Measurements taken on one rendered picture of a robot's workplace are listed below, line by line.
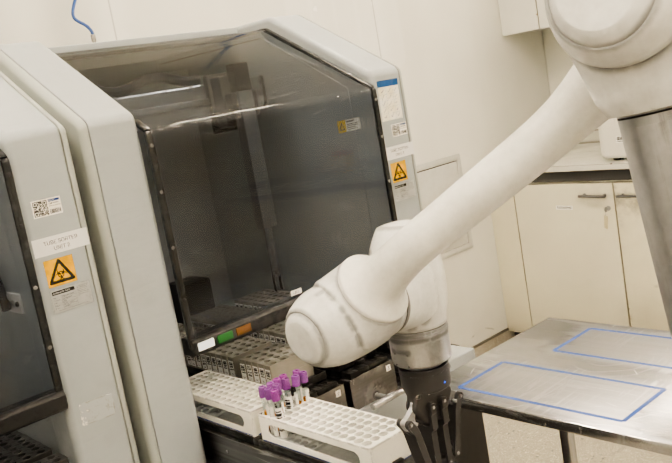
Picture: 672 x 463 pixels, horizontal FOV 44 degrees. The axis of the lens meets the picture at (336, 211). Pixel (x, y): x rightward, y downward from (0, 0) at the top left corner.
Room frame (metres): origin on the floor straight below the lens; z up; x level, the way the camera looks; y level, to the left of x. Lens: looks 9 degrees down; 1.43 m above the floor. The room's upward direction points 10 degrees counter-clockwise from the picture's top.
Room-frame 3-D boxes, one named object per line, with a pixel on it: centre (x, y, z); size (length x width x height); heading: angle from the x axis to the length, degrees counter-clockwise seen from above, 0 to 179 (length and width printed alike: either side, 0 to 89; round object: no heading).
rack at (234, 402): (1.60, 0.28, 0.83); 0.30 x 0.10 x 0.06; 41
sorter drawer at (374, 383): (1.96, 0.19, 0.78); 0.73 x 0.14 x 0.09; 41
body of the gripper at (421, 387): (1.17, -0.09, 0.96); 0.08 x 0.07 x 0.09; 131
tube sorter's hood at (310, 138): (1.92, 0.25, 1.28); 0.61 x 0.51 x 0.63; 131
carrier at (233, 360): (1.79, 0.24, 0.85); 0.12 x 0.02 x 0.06; 131
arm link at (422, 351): (1.17, -0.09, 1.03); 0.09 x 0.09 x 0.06
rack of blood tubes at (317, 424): (1.36, 0.07, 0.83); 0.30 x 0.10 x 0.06; 41
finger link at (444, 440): (1.18, -0.10, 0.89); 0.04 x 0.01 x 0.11; 41
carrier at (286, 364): (1.69, 0.16, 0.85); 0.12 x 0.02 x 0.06; 131
